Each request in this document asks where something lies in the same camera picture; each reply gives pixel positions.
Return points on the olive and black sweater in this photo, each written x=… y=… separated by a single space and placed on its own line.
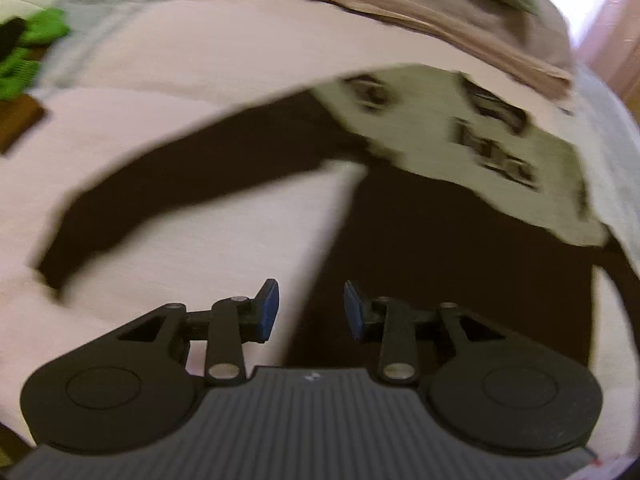
x=464 y=200

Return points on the green knitted garment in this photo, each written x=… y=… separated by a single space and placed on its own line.
x=24 y=42

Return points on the pink curtain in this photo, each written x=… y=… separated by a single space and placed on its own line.
x=610 y=49

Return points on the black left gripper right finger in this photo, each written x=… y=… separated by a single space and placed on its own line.
x=413 y=342

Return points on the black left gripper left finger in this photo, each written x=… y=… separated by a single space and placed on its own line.
x=160 y=341

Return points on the beige folded blanket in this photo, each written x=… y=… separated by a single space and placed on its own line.
x=532 y=46

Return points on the striped pastel bedspread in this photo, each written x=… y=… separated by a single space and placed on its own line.
x=178 y=66

